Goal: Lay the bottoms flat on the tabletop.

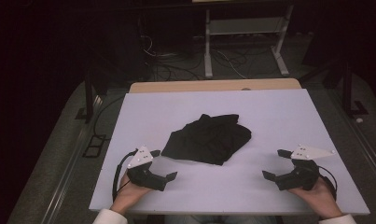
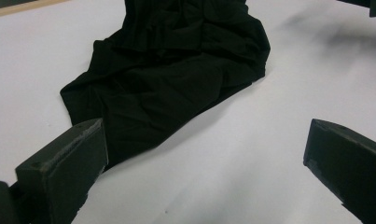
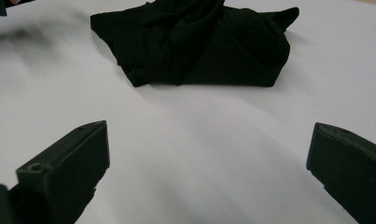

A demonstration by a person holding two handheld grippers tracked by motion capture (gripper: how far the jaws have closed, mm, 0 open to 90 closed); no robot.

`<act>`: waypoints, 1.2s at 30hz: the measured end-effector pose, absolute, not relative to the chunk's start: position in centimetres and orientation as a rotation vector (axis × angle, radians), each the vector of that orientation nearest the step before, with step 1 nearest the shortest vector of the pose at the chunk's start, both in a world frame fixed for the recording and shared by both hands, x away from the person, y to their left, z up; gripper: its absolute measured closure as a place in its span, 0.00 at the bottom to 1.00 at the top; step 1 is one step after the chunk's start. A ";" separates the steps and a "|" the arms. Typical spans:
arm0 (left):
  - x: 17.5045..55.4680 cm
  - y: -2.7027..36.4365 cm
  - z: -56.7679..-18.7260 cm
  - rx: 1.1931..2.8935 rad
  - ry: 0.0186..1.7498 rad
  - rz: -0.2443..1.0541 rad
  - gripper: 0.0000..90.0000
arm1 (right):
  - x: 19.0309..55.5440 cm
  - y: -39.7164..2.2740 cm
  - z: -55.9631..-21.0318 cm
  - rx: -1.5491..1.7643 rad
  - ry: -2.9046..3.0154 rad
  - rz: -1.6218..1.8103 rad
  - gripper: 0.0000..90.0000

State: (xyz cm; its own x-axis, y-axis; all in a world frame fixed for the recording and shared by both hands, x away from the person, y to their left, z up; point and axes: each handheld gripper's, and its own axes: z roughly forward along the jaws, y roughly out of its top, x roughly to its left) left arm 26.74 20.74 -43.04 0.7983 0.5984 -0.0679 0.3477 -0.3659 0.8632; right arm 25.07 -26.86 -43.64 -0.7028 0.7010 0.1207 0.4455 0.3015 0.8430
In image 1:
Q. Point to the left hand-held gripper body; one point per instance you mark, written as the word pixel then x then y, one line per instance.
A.
pixel 141 156

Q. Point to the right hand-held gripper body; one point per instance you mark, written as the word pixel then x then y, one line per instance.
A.
pixel 303 177

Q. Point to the black shorts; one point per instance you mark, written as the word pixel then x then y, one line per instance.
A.
pixel 209 140

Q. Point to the person's right hand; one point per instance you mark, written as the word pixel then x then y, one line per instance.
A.
pixel 321 196

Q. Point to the person's left hand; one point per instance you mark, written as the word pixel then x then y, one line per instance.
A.
pixel 128 194

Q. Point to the small white round object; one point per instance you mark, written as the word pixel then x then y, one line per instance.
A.
pixel 359 120

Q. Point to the black metal stand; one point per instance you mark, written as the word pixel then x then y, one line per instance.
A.
pixel 89 93
pixel 347 90

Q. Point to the white metal shelf stand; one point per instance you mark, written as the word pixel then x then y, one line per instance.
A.
pixel 244 26

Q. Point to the metal floor rail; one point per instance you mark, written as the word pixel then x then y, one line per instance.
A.
pixel 71 161
pixel 363 137

